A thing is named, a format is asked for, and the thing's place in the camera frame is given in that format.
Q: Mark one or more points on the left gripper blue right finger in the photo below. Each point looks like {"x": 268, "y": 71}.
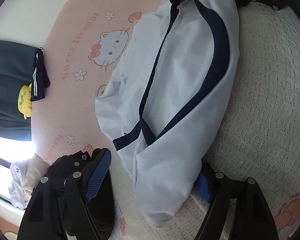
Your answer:
{"x": 217, "y": 190}

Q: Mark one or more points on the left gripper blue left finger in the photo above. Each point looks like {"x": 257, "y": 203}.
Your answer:
{"x": 80, "y": 188}

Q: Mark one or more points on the white shirt navy trim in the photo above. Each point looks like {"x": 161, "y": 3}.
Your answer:
{"x": 167, "y": 97}

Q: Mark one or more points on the white cream clothes heap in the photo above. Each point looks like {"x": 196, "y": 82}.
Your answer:
{"x": 25, "y": 177}

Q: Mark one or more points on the pink cream Hello Kitty blanket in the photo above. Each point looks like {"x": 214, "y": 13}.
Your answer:
{"x": 260, "y": 133}

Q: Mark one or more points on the yellow plush toy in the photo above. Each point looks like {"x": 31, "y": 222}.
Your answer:
{"x": 24, "y": 101}

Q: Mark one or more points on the navy white-striped folded garment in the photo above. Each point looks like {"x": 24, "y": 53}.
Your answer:
{"x": 40, "y": 80}

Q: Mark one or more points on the dark teal curtain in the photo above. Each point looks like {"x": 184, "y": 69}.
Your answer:
{"x": 16, "y": 69}

